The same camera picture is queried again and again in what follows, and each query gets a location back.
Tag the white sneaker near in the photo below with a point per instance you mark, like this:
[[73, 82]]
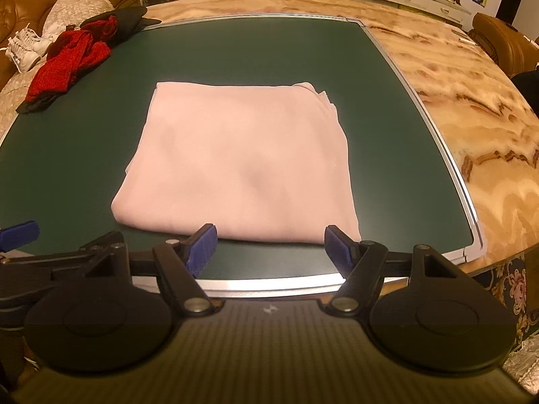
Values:
[[20, 55]]

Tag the red fuzzy garment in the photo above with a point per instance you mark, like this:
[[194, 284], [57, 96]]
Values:
[[71, 56]]

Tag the beige lace sofa cover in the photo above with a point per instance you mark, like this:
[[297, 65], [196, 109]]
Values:
[[53, 21]]

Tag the brown leather sofa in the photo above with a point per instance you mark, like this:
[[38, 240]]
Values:
[[25, 8]]

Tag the dark black-green garment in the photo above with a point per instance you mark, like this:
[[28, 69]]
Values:
[[131, 20]]

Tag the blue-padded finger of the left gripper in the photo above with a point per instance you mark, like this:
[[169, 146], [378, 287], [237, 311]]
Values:
[[15, 236]]

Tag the white sneaker far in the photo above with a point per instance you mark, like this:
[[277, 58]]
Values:
[[33, 42]]

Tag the pale pink cloth garment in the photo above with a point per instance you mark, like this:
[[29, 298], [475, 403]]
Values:
[[261, 163]]

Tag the green mat with metal frame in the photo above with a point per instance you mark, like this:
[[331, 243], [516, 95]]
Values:
[[61, 168]]

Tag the white sneaker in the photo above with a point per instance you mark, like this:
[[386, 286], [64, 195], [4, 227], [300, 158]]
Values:
[[20, 55], [33, 42]]

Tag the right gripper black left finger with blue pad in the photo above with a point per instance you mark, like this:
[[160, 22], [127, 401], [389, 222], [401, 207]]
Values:
[[178, 265]]

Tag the brown leather armchair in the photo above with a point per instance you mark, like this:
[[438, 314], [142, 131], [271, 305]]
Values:
[[504, 44]]

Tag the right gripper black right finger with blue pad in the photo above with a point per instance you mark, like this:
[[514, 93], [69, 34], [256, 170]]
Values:
[[361, 264]]

